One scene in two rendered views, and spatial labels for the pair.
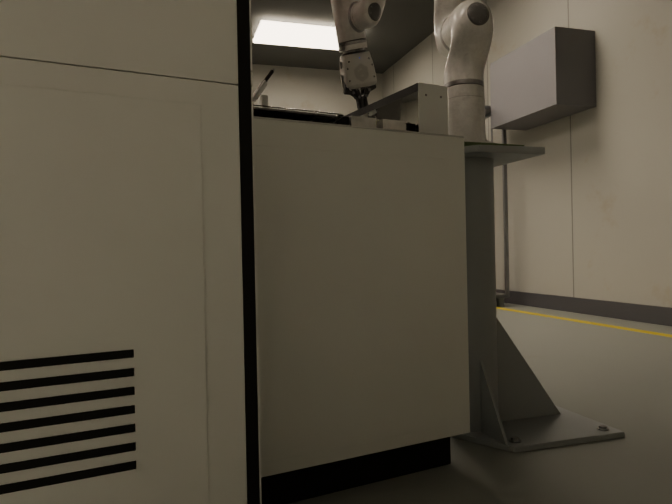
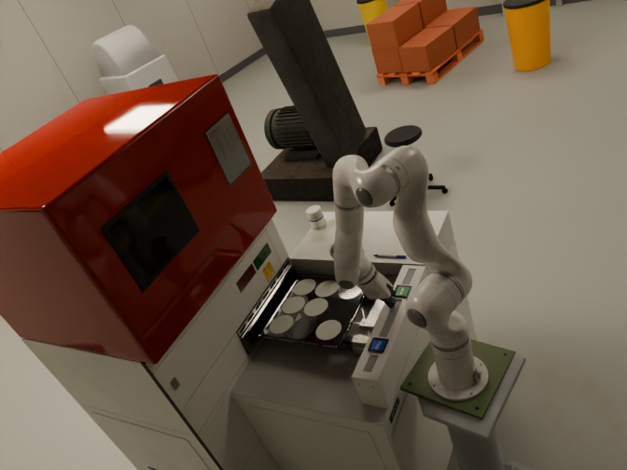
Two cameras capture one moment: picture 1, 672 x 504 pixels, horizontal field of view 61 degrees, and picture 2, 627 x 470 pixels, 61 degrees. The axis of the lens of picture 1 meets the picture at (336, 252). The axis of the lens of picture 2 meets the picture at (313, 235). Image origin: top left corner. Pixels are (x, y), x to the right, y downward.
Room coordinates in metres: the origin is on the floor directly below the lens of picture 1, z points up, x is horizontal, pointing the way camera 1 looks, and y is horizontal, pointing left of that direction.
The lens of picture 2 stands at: (1.00, -1.32, 2.25)
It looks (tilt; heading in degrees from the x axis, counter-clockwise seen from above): 32 degrees down; 66
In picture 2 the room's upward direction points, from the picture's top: 22 degrees counter-clockwise
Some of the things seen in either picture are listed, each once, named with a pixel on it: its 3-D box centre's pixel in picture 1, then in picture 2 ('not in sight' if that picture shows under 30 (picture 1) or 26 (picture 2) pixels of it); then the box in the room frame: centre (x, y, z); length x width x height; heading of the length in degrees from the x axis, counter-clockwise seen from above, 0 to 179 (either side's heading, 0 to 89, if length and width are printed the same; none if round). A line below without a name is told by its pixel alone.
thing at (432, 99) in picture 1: (376, 132); (396, 330); (1.70, -0.13, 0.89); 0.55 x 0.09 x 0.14; 28
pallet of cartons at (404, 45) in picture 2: not in sight; (425, 33); (5.52, 3.53, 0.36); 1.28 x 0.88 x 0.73; 18
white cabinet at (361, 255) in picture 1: (281, 296); (377, 374); (1.71, 0.17, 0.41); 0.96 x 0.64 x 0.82; 28
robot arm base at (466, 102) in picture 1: (464, 120); (453, 357); (1.71, -0.39, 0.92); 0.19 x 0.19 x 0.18
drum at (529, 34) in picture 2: not in sight; (529, 32); (5.63, 2.20, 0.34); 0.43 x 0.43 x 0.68
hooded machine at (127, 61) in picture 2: not in sight; (142, 87); (2.78, 6.10, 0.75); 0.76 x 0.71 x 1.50; 106
